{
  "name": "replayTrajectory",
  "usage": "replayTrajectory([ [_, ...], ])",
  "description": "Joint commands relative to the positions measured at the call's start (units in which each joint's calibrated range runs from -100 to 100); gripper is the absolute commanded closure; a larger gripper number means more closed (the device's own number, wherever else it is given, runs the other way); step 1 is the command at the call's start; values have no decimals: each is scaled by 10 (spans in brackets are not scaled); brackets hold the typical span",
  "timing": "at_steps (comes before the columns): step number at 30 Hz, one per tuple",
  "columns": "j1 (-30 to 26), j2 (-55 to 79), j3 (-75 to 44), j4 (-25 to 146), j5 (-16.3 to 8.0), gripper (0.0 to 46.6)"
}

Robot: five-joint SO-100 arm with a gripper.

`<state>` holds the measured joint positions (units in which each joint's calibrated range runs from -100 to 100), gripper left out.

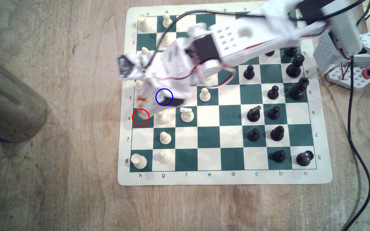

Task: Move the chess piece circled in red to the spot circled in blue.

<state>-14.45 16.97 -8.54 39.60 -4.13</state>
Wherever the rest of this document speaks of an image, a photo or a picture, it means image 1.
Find shiny metal cylinder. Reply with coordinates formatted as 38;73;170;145
0;48;48;143

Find green white chess mat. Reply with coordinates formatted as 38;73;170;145
118;1;333;186

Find red white servo wires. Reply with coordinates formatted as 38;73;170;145
201;64;237;89

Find black chess knight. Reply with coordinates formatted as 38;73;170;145
247;105;263;122

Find black chess king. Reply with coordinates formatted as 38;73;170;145
289;77;310;101

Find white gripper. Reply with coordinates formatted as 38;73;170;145
136;39;201;122

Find white chess knight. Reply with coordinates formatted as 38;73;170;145
180;107;195;123

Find thick black cable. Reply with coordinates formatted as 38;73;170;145
341;56;370;231

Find black chess rook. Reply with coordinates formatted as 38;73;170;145
297;150;314;167

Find dark camera circuit board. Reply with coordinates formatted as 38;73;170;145
117;55;142;79

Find black chess queen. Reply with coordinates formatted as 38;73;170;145
286;54;305;78

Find white chess rook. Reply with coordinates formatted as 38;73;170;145
130;154;148;170
138;15;151;32

